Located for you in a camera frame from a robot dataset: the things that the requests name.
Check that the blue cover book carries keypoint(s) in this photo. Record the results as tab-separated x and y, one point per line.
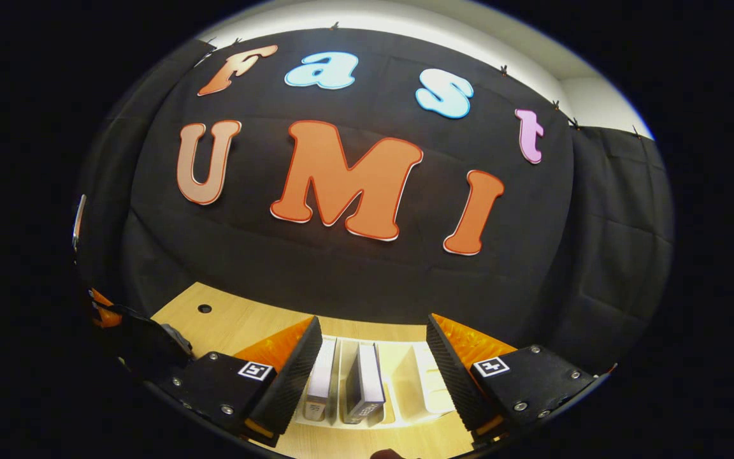
370	379

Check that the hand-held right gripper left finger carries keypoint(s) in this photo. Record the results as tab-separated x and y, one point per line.
294	376

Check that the grey schoolbag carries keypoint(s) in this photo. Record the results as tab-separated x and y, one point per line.
176	341

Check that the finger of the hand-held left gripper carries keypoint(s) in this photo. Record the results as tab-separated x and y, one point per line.
99	297
107	317

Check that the white photo cover book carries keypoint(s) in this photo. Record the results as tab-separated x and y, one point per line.
321	376

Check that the white bookshelf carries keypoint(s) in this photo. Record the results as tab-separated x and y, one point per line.
411	382

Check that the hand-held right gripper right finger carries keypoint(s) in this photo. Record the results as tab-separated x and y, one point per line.
450	376

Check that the black backdrop cloth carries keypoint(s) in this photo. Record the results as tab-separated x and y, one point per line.
354	280

